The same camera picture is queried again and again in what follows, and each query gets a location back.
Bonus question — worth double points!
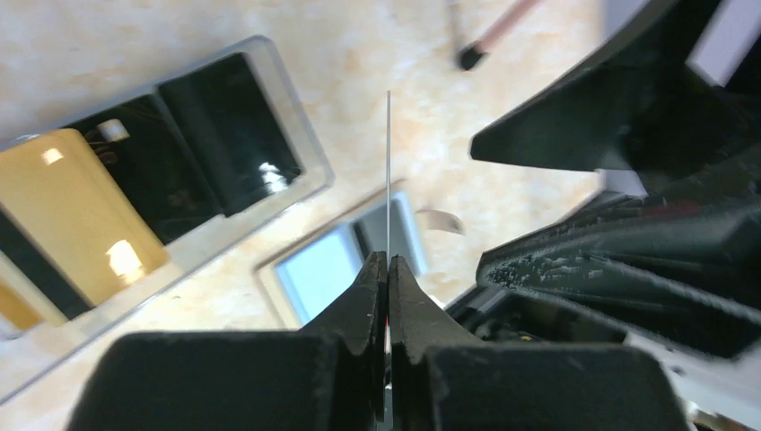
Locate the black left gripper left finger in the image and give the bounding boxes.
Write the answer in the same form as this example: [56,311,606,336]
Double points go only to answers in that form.
[68,251,388,430]

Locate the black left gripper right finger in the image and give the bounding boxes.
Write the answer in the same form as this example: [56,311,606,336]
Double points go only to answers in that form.
[388,256,688,430]

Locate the beige leather card holder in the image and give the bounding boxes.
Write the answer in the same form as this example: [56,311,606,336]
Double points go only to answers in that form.
[254,180,465,329]

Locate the yellow card stack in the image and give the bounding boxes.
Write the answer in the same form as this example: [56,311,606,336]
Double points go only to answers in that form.
[1,128,169,325]

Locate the black card stack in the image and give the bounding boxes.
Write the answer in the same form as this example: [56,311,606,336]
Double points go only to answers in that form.
[72,52,302,243]

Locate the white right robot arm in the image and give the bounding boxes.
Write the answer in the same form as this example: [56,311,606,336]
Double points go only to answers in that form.
[470,1,760,429]

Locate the pink music stand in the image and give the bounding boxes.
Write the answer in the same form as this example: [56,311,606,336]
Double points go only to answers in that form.
[445,0,541,71]

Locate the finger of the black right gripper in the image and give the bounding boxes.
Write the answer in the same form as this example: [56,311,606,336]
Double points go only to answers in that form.
[470,1,760,177]
[476,148,760,359]

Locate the clear plastic card box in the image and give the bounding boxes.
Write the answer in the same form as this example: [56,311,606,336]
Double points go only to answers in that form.
[1,36,334,402]

